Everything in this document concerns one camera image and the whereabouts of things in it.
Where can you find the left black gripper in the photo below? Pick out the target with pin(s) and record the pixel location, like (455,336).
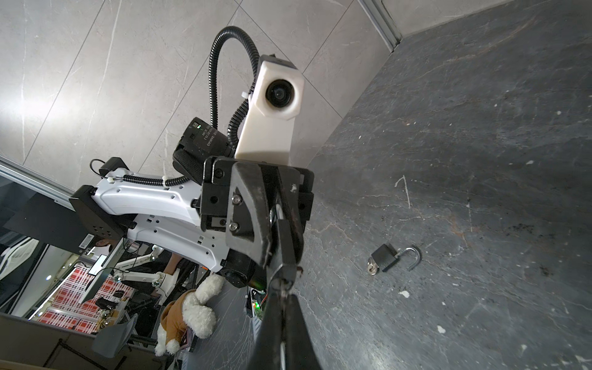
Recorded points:
(243,193)

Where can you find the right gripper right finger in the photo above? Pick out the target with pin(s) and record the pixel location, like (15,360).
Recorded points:
(299,351)

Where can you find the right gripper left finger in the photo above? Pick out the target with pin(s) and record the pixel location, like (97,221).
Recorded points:
(267,352)

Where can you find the black padlock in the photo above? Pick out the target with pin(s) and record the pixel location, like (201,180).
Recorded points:
(282,267)
(386,256)

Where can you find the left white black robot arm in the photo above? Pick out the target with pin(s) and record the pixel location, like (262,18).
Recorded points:
(165,212)

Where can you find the plush toy dog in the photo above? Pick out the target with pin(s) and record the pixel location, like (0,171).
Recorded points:
(188,312)

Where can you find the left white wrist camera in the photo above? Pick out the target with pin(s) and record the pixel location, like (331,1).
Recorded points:
(272,109)

